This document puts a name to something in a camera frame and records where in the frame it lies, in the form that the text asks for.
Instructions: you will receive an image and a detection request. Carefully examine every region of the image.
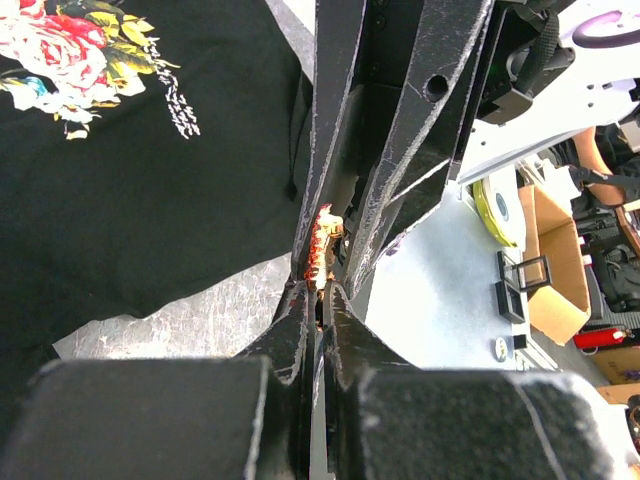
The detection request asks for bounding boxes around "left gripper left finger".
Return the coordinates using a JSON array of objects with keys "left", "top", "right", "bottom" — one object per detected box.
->
[{"left": 1, "top": 282, "right": 313, "bottom": 479}]

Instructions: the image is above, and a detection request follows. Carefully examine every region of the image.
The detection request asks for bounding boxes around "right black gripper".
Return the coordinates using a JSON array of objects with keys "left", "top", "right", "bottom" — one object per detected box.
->
[{"left": 292, "top": 1, "right": 503, "bottom": 296}]

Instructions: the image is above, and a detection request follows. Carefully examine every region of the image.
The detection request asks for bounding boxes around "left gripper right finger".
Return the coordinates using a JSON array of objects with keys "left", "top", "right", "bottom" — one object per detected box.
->
[{"left": 323, "top": 282, "right": 635, "bottom": 479}]

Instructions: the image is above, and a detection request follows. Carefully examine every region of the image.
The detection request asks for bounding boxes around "orange butterfly brooch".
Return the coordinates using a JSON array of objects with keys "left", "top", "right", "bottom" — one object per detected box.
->
[{"left": 304, "top": 203, "right": 344, "bottom": 292}]

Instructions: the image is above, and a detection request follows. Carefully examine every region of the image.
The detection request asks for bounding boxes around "black printed t-shirt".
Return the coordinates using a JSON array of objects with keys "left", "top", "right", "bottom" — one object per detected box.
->
[{"left": 1, "top": 1, "right": 312, "bottom": 418}]

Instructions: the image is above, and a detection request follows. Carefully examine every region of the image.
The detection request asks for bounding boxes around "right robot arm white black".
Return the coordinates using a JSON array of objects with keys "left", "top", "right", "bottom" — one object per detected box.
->
[{"left": 292, "top": 1, "right": 639, "bottom": 294}]

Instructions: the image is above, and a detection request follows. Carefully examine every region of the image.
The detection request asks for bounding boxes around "yellow tape roll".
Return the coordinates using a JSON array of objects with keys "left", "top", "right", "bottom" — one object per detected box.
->
[{"left": 472, "top": 167, "right": 526, "bottom": 251}]

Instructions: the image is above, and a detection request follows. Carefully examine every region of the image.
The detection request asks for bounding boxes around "brown cardboard box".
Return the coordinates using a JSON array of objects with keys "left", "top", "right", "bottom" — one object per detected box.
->
[{"left": 518, "top": 185, "right": 591, "bottom": 346}]

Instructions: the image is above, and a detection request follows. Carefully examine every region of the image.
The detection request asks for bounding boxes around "red bottle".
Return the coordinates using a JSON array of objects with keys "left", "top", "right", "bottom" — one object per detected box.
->
[{"left": 573, "top": 327, "right": 634, "bottom": 350}]

